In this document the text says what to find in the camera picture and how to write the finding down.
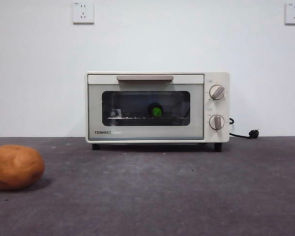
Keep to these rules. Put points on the purple eggplant with green stem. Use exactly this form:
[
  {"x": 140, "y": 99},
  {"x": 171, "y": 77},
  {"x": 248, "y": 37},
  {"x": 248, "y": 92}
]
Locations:
[{"x": 156, "y": 111}]

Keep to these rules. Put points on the cream oven timer knob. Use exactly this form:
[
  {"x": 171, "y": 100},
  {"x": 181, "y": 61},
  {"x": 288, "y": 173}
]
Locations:
[{"x": 216, "y": 122}]

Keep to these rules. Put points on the cream Toshiba toaster oven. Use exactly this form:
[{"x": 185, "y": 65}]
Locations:
[{"x": 217, "y": 140}]

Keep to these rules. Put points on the cream oven temperature knob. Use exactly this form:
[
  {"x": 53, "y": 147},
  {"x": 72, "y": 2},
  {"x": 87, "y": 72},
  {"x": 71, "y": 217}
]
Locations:
[{"x": 216, "y": 92}]

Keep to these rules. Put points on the brown potato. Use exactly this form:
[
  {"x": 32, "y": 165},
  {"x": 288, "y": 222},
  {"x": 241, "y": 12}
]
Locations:
[{"x": 14, "y": 167}]

